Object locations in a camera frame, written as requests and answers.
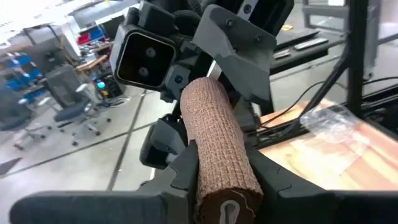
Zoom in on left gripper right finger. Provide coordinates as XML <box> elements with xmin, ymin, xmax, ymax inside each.
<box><xmin>248</xmin><ymin>145</ymin><xmax>398</xmax><ymax>224</ymax></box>

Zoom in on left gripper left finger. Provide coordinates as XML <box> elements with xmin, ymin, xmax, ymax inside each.
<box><xmin>8</xmin><ymin>139</ymin><xmax>200</xmax><ymax>224</ymax></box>

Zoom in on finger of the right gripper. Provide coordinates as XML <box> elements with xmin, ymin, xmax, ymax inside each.
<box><xmin>139</xmin><ymin>116</ymin><xmax>191</xmax><ymax>170</ymax></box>
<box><xmin>190</xmin><ymin>4</ymin><xmax>278</xmax><ymax>132</ymax></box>

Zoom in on brown elastic bandage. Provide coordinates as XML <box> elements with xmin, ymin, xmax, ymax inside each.
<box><xmin>179</xmin><ymin>77</ymin><xmax>265</xmax><ymax>224</ymax></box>

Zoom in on clear plastic zip bag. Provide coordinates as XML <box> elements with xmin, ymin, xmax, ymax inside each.
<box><xmin>287</xmin><ymin>136</ymin><xmax>379</xmax><ymax>175</ymax></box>
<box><xmin>298</xmin><ymin>103</ymin><xmax>368</xmax><ymax>147</ymax></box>

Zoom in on grey keyboard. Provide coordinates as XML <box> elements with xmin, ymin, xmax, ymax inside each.
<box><xmin>293</xmin><ymin>37</ymin><xmax>330</xmax><ymax>52</ymax></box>

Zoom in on black low table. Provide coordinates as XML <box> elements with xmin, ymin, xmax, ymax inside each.
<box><xmin>269</xmin><ymin>27</ymin><xmax>348</xmax><ymax>76</ymax></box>

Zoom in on wooden table grey legs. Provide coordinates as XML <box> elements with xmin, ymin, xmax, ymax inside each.
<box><xmin>300</xmin><ymin>0</ymin><xmax>398</xmax><ymax>43</ymax></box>

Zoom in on computer tower blue light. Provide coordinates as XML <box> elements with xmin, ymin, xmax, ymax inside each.
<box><xmin>92</xmin><ymin>73</ymin><xmax>124</xmax><ymax>100</ymax></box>

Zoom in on grey office chair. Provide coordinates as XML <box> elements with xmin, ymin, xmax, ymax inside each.
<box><xmin>0</xmin><ymin>85</ymin><xmax>53</xmax><ymax>152</ymax></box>
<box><xmin>45</xmin><ymin>63</ymin><xmax>112</xmax><ymax>147</ymax></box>

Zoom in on cluttered wooden desk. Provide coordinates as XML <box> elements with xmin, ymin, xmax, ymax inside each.
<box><xmin>75</xmin><ymin>42</ymin><xmax>114</xmax><ymax>72</ymax></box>

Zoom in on black monitor panel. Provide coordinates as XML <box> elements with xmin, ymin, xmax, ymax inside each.
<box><xmin>102</xmin><ymin>15</ymin><xmax>125</xmax><ymax>40</ymax></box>

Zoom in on blue storage bin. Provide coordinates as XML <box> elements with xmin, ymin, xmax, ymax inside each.
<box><xmin>89</xmin><ymin>27</ymin><xmax>106</xmax><ymax>41</ymax></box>

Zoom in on red storage bin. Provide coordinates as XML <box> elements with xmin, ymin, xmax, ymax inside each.
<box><xmin>76</xmin><ymin>32</ymin><xmax>91</xmax><ymax>46</ymax></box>

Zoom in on rack of blue bins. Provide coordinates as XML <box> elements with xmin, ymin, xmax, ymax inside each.
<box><xmin>4</xmin><ymin>51</ymin><xmax>44</xmax><ymax>105</ymax></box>

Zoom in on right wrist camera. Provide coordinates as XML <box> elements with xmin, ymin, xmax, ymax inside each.
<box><xmin>108</xmin><ymin>23</ymin><xmax>177</xmax><ymax>92</ymax></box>

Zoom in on thick black cable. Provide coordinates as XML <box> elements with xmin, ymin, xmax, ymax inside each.
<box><xmin>260</xmin><ymin>54</ymin><xmax>351</xmax><ymax>138</ymax></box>

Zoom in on black upright frame post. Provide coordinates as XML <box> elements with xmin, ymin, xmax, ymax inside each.
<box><xmin>346</xmin><ymin>0</ymin><xmax>374</xmax><ymax>118</ymax></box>

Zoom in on black aluminium table frame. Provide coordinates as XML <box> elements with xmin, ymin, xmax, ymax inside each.
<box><xmin>257</xmin><ymin>83</ymin><xmax>398</xmax><ymax>149</ymax></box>

